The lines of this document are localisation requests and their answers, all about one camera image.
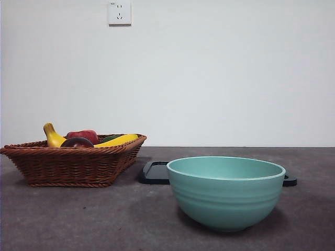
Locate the dark purple plum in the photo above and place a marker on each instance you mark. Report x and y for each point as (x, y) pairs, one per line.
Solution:
(77, 143)

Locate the teal ribbed bowl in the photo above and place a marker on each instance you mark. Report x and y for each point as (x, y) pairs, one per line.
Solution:
(225, 201)

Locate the black rectangular tray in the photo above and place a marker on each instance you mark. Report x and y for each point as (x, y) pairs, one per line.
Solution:
(154, 173)

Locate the green vegetable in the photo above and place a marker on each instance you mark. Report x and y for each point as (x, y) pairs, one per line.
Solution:
(110, 138)

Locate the red apple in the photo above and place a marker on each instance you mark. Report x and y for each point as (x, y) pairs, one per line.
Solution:
(81, 134)

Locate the brown wicker basket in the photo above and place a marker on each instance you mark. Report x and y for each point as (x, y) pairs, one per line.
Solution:
(70, 167)

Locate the yellow banana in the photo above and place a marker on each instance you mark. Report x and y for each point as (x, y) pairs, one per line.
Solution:
(53, 138)

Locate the white wall socket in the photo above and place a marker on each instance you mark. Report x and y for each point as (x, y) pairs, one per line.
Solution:
(120, 13)

